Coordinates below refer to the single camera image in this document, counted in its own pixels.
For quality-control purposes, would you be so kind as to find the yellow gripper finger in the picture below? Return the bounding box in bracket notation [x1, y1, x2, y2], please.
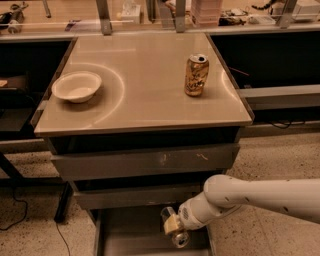
[163, 214, 181, 235]

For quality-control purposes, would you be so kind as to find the white small box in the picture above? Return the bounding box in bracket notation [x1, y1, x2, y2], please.
[121, 2, 141, 24]

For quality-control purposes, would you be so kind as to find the middle drawer front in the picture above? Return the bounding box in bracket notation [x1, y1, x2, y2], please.
[74, 182, 204, 210]

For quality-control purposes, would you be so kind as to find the silver redbull can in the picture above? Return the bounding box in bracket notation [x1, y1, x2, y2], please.
[160, 207, 190, 248]

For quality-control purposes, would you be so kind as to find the grey metal post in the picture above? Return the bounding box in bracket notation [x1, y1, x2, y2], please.
[96, 0, 112, 36]
[276, 0, 297, 29]
[175, 0, 186, 33]

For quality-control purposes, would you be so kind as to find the black tool left shelf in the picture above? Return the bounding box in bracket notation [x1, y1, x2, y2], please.
[0, 2, 28, 34]

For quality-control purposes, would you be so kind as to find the pink stacked box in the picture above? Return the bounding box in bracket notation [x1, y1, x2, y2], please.
[190, 0, 223, 27]

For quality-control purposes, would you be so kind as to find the top drawer front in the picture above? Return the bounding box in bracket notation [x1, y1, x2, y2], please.
[51, 143, 240, 181]

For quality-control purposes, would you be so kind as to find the open bottom drawer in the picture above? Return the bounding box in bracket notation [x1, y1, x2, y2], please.
[93, 206, 216, 256]

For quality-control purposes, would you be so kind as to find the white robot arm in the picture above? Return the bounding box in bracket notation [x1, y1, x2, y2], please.
[161, 175, 320, 238]

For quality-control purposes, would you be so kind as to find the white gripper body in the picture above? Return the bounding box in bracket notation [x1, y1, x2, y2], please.
[178, 200, 204, 230]

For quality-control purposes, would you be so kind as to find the grey drawer cabinet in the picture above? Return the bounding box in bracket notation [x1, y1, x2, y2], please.
[30, 31, 255, 256]

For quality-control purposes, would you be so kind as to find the white bowl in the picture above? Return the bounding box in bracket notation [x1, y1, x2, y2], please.
[52, 71, 102, 103]

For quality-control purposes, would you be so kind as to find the black floor cable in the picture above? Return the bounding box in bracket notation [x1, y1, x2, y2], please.
[0, 186, 29, 232]

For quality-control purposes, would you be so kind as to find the gold soda can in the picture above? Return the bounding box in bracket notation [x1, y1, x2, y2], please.
[184, 54, 209, 97]

